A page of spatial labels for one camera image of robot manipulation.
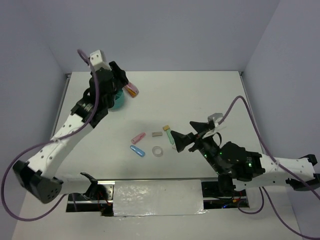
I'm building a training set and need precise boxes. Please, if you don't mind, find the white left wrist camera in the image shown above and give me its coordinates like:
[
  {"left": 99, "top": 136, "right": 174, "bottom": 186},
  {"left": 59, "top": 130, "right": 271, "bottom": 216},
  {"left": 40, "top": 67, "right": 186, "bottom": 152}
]
[{"left": 89, "top": 49, "right": 111, "bottom": 71}]

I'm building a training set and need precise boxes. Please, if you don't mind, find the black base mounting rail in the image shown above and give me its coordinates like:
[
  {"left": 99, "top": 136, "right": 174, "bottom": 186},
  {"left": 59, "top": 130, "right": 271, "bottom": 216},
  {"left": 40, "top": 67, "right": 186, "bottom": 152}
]
[{"left": 66, "top": 179, "right": 249, "bottom": 217}]

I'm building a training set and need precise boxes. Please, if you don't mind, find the teal round compartment organizer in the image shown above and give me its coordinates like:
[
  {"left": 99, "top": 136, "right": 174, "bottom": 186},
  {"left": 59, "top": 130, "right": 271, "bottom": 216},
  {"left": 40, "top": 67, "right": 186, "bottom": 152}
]
[{"left": 110, "top": 89, "right": 125, "bottom": 111}]

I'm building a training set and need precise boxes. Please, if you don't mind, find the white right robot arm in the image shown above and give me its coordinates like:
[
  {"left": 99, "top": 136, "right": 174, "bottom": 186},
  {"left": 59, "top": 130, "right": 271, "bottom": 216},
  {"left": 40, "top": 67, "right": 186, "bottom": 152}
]
[{"left": 171, "top": 121, "right": 320, "bottom": 196}]

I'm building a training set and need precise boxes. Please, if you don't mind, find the grey rectangular eraser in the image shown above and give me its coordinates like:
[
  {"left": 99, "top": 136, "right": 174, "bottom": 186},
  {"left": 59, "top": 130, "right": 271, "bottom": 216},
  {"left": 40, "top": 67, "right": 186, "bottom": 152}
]
[{"left": 151, "top": 131, "right": 163, "bottom": 137}]

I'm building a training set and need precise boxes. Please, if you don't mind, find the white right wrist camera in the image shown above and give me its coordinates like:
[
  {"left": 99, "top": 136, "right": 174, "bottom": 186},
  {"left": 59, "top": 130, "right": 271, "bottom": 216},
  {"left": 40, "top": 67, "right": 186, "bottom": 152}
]
[{"left": 202, "top": 113, "right": 225, "bottom": 139}]

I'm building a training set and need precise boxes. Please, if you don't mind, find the green highlighter pen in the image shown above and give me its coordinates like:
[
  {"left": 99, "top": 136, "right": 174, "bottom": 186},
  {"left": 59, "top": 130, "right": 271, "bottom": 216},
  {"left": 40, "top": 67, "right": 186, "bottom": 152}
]
[{"left": 166, "top": 128, "right": 175, "bottom": 145}]

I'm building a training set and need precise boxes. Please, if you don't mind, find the blue highlighter pen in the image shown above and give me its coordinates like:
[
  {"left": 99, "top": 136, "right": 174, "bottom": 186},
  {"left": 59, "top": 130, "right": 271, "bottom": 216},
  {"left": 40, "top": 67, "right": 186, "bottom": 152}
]
[{"left": 130, "top": 145, "right": 146, "bottom": 157}]

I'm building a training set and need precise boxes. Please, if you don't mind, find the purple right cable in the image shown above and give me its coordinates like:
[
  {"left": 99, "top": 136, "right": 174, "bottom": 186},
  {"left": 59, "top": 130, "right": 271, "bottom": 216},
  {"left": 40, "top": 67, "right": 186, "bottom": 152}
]
[{"left": 219, "top": 95, "right": 320, "bottom": 240}]

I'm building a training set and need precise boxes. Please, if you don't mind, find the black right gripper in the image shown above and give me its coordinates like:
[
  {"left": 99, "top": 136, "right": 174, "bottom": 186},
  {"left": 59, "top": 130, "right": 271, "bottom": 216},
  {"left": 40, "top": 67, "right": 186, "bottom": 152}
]
[{"left": 168, "top": 120, "right": 221, "bottom": 174}]

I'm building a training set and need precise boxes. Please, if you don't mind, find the yellow small eraser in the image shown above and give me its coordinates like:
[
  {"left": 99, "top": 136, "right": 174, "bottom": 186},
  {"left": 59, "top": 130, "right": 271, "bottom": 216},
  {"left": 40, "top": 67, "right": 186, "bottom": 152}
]
[{"left": 163, "top": 125, "right": 170, "bottom": 131}]

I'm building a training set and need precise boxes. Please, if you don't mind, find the clear tape roll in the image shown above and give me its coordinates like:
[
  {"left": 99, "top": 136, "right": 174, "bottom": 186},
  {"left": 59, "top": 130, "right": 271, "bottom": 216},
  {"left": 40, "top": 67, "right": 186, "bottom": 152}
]
[{"left": 152, "top": 146, "right": 164, "bottom": 157}]

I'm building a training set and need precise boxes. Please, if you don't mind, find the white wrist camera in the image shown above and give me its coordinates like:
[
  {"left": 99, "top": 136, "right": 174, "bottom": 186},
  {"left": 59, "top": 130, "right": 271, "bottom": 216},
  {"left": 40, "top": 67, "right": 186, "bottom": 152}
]
[
  {"left": 89, "top": 49, "right": 111, "bottom": 71},
  {"left": 202, "top": 113, "right": 225, "bottom": 139}
]

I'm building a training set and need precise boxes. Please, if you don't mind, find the silver foil sheet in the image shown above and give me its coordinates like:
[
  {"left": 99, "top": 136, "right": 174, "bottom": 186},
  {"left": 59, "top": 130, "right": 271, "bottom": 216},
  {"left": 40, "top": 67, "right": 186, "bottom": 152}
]
[{"left": 113, "top": 179, "right": 205, "bottom": 217}]

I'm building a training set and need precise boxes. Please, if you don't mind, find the pink highlighter pen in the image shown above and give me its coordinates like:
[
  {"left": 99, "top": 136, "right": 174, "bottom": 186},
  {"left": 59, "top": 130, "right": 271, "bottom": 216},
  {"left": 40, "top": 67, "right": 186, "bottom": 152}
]
[{"left": 131, "top": 132, "right": 146, "bottom": 145}]

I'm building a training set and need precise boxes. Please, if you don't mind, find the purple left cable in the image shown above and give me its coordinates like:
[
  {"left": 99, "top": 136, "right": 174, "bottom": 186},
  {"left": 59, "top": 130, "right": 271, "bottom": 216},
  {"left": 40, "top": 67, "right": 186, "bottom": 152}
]
[{"left": 0, "top": 48, "right": 101, "bottom": 222}]

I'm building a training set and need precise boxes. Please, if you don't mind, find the pink-capped crayon bottle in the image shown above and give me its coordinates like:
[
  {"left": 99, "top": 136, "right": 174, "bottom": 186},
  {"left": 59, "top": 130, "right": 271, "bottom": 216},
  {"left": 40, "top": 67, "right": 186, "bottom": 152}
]
[{"left": 124, "top": 82, "right": 139, "bottom": 98}]

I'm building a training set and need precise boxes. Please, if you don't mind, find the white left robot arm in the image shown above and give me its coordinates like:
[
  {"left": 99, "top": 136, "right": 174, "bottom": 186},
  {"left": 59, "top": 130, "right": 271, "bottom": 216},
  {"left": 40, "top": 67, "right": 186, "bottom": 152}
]
[{"left": 12, "top": 61, "right": 129, "bottom": 204}]

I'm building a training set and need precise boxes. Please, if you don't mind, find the purple cable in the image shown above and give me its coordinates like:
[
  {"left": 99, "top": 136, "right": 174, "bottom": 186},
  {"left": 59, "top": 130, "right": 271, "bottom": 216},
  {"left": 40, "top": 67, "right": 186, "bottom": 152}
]
[
  {"left": 219, "top": 95, "right": 320, "bottom": 240},
  {"left": 0, "top": 48, "right": 101, "bottom": 222}
]

